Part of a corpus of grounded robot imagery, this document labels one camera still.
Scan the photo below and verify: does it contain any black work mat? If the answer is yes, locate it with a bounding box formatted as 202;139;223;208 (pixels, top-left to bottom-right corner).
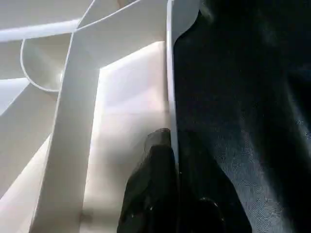
173;0;311;233

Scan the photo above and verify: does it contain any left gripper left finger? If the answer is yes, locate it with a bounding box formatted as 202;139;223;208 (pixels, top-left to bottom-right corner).
117;128;178;233

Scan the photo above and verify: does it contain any white plastic table top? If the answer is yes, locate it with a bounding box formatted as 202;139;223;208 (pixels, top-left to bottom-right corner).
0;0;202;233

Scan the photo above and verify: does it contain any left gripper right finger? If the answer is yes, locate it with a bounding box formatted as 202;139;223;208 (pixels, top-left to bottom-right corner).
155;130;253;233

